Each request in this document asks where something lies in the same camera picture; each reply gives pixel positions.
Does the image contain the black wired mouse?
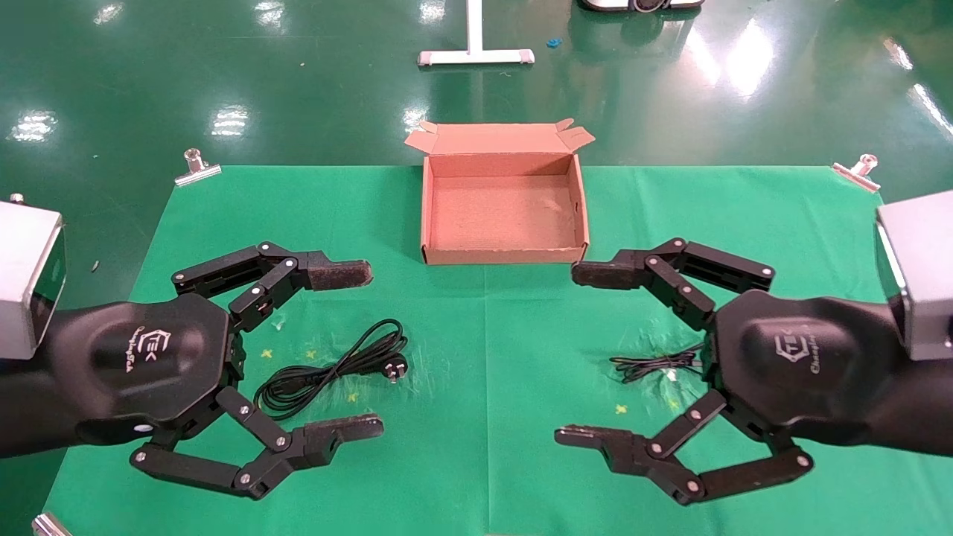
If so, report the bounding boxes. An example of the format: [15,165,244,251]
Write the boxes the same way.
[610,344,705,385]

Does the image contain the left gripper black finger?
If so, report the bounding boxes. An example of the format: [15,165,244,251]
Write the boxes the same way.
[171,242,374,332]

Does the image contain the black and white machine base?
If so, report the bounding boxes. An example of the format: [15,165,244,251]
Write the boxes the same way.
[577,0,705,14]

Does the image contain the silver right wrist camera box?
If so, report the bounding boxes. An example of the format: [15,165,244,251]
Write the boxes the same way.
[875,190,953,363]

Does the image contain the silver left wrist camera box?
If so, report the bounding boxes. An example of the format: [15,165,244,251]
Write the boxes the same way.
[0,194,67,363]

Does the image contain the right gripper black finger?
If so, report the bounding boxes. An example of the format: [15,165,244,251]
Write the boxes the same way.
[554,389,815,507]
[571,238,776,333]

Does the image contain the white stand base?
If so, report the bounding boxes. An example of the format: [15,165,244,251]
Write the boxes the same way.
[417,0,536,68]

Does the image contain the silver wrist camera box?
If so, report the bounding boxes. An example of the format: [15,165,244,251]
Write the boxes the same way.
[0,194,67,363]
[875,190,953,363]

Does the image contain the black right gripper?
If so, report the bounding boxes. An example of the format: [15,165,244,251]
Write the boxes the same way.
[704,290,953,457]

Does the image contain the black power data cable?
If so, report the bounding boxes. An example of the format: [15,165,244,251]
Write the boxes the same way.
[255,319,409,422]

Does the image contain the green table cloth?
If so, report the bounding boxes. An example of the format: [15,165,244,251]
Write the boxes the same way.
[41,165,953,536]

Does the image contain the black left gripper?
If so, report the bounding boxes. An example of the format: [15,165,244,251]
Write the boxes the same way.
[0,293,385,500]

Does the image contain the open brown cardboard box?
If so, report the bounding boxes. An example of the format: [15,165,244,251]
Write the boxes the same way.
[404,118,596,266]

